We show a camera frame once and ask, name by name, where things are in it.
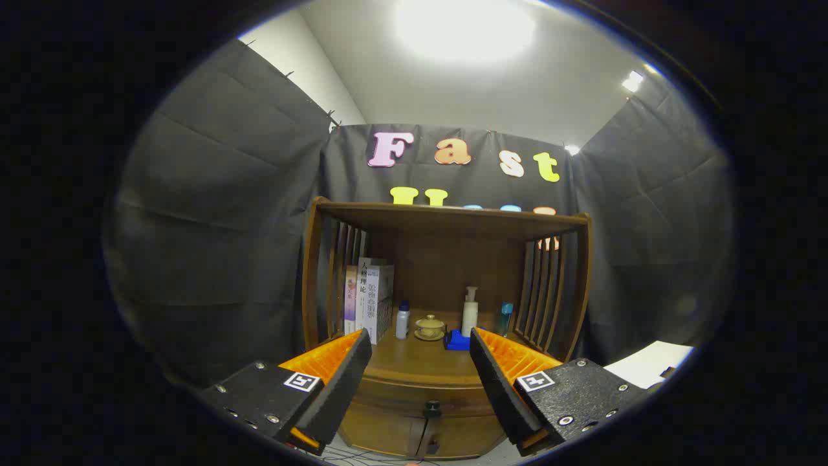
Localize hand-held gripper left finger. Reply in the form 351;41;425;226
197;328;373;456

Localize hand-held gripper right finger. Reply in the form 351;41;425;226
469;327;648;457

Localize wooden drawer with black knob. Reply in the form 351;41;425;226
349;377;502;421

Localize wooden countertop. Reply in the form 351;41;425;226
359;308;560;389

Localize wooden slatted cabinet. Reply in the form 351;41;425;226
301;196;593;460

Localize white pump bottle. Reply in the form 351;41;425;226
461;286;479;337

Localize purple book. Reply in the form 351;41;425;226
344;265;358;335

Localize yellow lidded tea cup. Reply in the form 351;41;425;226
415;315;446;342

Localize white patterned book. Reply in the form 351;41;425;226
364;261;395;344

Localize thin white book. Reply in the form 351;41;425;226
356;258;372;338

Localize white printer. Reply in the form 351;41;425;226
605;341;694;389

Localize large ceiling light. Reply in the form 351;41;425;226
395;0;538;63

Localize black floor cables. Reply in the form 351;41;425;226
321;445;442;466

